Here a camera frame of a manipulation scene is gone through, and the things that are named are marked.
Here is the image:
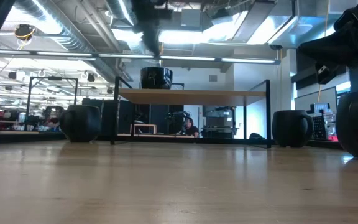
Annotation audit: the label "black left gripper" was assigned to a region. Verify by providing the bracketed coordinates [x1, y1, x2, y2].
[131, 0, 174, 57]

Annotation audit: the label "black mug red interior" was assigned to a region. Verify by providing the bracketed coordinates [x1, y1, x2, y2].
[271, 110, 314, 148]

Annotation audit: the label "grey ceiling box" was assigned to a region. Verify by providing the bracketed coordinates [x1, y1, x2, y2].
[180, 8, 202, 28]

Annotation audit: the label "long linear ceiling light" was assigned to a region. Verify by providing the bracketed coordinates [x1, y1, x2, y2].
[0, 49, 282, 65]

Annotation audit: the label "grey partition panel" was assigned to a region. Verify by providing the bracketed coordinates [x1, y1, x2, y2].
[293, 86, 338, 113]

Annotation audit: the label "black mug dark green interior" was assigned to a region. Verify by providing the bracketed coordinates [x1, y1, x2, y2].
[140, 66, 173, 90]

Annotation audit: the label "black pegboard rack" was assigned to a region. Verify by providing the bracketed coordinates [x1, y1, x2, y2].
[309, 102, 338, 141]

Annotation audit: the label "small wooden riser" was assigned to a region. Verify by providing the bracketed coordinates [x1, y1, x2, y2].
[130, 123, 158, 135]

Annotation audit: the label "dark cabinets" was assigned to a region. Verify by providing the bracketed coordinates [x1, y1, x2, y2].
[81, 97, 185, 135]

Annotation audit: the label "person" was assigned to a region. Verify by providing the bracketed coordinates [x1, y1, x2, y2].
[44, 105, 65, 130]
[183, 116, 200, 138]

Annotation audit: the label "background wooden table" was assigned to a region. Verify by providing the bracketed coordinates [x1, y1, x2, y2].
[116, 133, 196, 139]

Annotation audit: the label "cart with boxes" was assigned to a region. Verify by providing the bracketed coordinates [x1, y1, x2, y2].
[201, 105, 239, 139]

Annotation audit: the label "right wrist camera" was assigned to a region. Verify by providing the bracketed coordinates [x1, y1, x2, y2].
[314, 61, 339, 85]

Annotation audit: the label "narrow silver round duct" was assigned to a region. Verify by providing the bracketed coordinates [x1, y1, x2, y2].
[106, 0, 135, 28]

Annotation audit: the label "silver rectangular air duct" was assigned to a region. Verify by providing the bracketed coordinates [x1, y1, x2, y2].
[247, 0, 338, 50]

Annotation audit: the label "wooden shelf with black frame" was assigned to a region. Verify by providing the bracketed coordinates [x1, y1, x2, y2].
[110, 76, 272, 149]

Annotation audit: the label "black gantry frame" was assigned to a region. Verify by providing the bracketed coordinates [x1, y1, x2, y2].
[25, 76, 79, 130]

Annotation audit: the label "black yellow cable reel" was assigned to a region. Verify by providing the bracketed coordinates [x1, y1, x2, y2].
[14, 24, 36, 41]

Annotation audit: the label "black aluminium table frame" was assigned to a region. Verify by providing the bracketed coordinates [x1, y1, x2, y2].
[0, 132, 358, 154]

